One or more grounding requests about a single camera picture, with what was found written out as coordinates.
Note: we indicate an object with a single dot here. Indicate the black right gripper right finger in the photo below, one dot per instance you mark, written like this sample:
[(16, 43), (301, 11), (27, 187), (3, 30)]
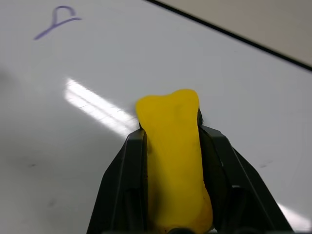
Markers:
[(243, 195)]

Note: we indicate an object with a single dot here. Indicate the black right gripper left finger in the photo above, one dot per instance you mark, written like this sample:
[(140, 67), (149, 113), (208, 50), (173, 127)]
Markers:
[(122, 185)]

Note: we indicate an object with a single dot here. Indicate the yellow whiteboard eraser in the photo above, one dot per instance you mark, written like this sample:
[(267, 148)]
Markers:
[(175, 156)]

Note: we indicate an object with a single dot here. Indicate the purple marker drawing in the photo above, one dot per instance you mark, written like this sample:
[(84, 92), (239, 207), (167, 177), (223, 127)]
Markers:
[(57, 22)]

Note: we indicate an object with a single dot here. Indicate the white whiteboard with black frame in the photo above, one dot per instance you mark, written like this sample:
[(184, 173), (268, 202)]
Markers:
[(97, 73)]

